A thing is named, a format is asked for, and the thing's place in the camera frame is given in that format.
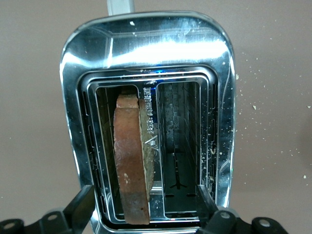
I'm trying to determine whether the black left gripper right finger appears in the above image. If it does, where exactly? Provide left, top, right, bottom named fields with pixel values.
left=197, top=184, right=290, bottom=234

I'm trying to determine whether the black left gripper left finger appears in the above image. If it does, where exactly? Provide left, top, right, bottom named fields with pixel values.
left=0, top=184, right=96, bottom=234

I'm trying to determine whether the brown bread slice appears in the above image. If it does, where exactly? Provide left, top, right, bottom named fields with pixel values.
left=113, top=89, right=156, bottom=225

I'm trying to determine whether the beige chrome two-slot toaster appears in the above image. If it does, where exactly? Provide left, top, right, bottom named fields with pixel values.
left=59, top=0, right=236, bottom=234

